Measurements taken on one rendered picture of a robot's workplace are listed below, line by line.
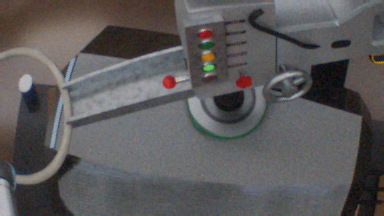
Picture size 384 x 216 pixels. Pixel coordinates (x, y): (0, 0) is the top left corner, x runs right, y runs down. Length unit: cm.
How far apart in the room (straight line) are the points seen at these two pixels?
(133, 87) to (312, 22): 58
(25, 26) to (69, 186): 153
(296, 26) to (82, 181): 90
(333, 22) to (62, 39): 197
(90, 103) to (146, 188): 32
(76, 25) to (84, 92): 145
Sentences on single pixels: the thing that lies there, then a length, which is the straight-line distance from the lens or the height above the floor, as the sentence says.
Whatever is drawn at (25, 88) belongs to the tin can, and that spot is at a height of 14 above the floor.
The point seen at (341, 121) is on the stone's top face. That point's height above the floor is 87.
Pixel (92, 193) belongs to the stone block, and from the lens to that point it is 223.
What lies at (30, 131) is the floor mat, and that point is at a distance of 322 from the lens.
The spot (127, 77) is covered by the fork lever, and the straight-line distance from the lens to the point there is 200.
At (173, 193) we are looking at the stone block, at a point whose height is 83.
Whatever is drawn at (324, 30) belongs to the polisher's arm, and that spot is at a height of 141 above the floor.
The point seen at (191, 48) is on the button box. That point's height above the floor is 146.
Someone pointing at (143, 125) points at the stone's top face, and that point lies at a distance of 218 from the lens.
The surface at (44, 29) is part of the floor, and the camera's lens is 350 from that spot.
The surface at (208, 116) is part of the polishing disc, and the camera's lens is 213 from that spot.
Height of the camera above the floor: 286
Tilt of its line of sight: 66 degrees down
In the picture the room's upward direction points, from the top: 7 degrees counter-clockwise
